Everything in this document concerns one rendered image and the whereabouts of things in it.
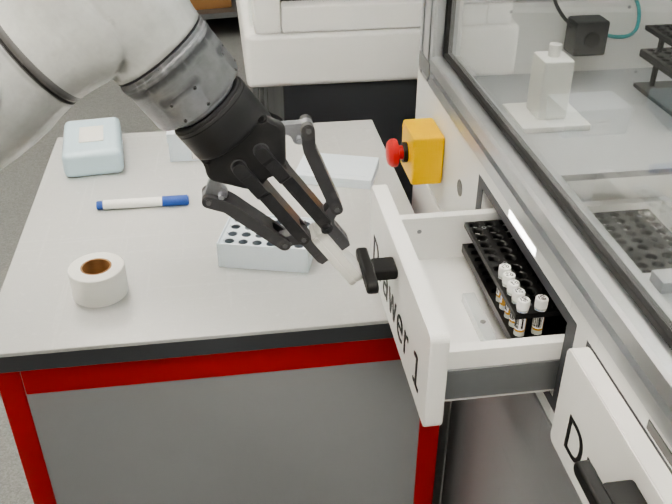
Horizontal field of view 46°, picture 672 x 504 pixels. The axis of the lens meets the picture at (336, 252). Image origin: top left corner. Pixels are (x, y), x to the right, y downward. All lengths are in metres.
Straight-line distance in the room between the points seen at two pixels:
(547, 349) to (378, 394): 0.37
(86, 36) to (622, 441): 0.50
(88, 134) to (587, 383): 0.98
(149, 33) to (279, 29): 0.90
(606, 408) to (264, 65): 1.07
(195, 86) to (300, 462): 0.64
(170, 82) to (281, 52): 0.90
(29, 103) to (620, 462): 0.52
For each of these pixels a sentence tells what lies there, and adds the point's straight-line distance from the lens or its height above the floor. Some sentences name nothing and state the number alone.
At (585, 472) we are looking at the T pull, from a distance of 0.62.
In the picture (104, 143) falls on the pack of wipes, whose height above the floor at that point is 0.80.
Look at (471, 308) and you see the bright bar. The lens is 0.86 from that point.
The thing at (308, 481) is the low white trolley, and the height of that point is 0.47.
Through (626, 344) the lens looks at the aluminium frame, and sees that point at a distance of 0.64.
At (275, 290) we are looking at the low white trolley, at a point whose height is 0.76.
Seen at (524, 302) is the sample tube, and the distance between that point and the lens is 0.77.
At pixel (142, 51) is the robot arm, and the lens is 0.65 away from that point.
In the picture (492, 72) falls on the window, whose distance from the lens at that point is 0.96.
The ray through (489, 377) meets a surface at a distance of 0.76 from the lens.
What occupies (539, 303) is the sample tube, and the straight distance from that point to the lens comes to 0.78.
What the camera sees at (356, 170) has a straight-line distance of 1.29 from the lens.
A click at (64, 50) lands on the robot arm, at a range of 0.65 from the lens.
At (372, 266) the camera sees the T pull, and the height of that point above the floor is 0.91.
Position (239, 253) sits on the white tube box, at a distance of 1.07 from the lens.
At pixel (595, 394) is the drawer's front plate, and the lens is 0.67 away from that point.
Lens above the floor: 1.36
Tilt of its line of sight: 32 degrees down
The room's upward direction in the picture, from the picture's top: straight up
